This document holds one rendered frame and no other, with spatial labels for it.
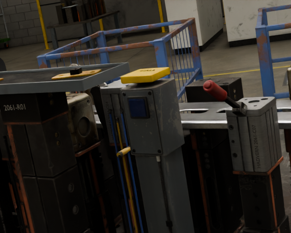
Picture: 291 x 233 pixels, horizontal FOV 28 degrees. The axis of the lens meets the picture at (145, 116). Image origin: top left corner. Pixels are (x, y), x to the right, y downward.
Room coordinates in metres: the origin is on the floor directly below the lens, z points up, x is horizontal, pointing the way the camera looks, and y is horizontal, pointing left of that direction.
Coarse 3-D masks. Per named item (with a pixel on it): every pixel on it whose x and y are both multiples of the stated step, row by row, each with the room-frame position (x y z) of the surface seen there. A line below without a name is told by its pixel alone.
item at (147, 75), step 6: (132, 72) 0.94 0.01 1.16; (138, 72) 0.93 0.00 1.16; (144, 72) 0.92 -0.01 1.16; (150, 72) 0.91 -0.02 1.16; (156, 72) 0.90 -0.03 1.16; (162, 72) 0.91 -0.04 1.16; (168, 72) 0.92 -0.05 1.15; (126, 78) 0.91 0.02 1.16; (132, 78) 0.90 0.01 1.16; (138, 78) 0.90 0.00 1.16; (144, 78) 0.89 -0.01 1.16; (150, 78) 0.88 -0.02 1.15; (156, 78) 0.89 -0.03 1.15; (144, 84) 0.91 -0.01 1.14; (150, 84) 0.91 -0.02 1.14
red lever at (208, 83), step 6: (204, 84) 0.88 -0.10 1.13; (210, 84) 0.88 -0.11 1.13; (216, 84) 0.89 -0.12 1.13; (204, 90) 0.88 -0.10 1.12; (210, 90) 0.88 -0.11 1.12; (216, 90) 0.88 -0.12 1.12; (222, 90) 0.90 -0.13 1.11; (216, 96) 0.89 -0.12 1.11; (222, 96) 0.90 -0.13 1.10; (228, 102) 0.93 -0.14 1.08; (234, 102) 0.94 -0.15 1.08; (240, 102) 0.96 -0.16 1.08; (234, 108) 0.96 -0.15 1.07; (240, 108) 0.95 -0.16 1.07; (246, 108) 0.97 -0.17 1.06; (240, 114) 0.96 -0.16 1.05
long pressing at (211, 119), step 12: (180, 108) 1.31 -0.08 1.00; (192, 108) 1.29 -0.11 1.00; (204, 108) 1.27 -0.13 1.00; (216, 108) 1.25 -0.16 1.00; (288, 108) 1.16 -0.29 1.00; (96, 120) 1.32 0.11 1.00; (192, 120) 1.17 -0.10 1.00; (204, 120) 1.15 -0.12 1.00; (216, 120) 1.14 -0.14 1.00; (288, 120) 1.05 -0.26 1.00
